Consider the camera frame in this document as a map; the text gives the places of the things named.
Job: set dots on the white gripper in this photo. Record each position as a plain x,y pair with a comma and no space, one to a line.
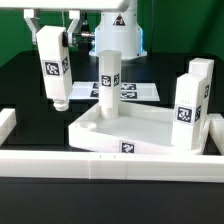
32,15

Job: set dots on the white desk top tray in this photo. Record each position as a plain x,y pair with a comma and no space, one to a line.
138,129

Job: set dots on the printed marker sheet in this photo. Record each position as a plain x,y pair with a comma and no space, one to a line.
129,91

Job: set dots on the black connector post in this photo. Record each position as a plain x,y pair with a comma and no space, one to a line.
85,30

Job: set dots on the white U-shaped fence frame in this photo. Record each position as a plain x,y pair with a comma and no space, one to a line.
111,157

